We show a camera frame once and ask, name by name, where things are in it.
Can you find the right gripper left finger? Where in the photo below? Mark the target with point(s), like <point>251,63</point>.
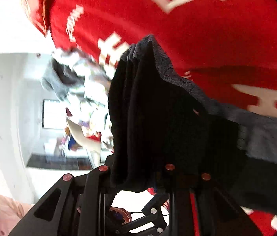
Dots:
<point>74,206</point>

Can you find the black pants grey waistband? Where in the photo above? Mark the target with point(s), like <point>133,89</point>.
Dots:
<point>160,118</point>

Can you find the red blanket white characters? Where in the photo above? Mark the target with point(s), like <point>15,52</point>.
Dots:
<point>228,48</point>

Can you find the pile of clothes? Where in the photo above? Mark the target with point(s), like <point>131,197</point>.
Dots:
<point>82,85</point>

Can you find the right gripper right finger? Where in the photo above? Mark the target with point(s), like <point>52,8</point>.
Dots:
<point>198,207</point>

